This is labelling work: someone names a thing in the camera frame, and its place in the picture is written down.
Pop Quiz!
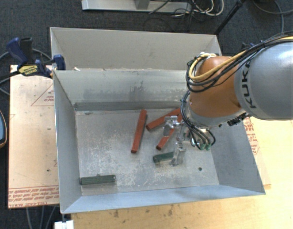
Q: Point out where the red-brown flat block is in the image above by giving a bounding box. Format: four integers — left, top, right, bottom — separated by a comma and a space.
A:
146, 107, 183, 132
156, 127, 176, 151
131, 109, 148, 154

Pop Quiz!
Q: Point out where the grey metal bin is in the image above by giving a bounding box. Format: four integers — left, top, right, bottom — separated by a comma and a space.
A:
50, 27, 266, 214

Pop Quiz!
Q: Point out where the dark green flat block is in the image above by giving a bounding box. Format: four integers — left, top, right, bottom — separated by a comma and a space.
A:
79, 174, 116, 185
153, 151, 175, 165

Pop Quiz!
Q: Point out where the black cylinder on white bracket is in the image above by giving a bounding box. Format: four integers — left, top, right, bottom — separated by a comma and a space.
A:
227, 112, 248, 128

